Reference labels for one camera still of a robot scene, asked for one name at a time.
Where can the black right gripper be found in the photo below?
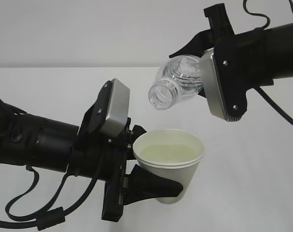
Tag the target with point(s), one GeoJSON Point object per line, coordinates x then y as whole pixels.
{"type": "Point", "coordinates": [240, 58]}

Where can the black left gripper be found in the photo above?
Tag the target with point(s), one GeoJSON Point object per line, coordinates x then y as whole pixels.
{"type": "Point", "coordinates": [140, 184]}

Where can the white paper cup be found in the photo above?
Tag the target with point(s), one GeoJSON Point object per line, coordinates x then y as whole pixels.
{"type": "Point", "coordinates": [170, 153]}

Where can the clear water bottle green label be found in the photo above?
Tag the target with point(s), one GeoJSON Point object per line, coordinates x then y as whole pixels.
{"type": "Point", "coordinates": [176, 81]}

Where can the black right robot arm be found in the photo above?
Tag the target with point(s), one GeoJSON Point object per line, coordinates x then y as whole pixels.
{"type": "Point", "coordinates": [279, 51]}

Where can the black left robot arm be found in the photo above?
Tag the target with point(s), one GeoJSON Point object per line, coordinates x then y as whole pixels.
{"type": "Point", "coordinates": [101, 145]}

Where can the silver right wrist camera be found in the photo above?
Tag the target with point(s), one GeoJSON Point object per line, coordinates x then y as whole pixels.
{"type": "Point", "coordinates": [219, 87]}

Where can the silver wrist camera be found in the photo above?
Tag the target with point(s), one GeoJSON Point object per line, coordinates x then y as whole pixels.
{"type": "Point", "coordinates": [219, 87]}
{"type": "Point", "coordinates": [117, 112]}

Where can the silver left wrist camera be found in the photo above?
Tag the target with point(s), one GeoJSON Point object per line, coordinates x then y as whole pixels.
{"type": "Point", "coordinates": [117, 112]}

